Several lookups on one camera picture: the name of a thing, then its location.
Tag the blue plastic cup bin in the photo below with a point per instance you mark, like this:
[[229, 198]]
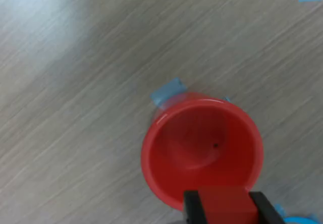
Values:
[[300, 220]]

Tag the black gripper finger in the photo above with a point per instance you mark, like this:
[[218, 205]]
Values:
[[267, 210], [193, 209]]

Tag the red cube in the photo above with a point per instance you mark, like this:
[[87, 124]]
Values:
[[227, 206]]

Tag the red plastic cup bin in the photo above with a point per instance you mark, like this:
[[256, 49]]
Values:
[[196, 143]]

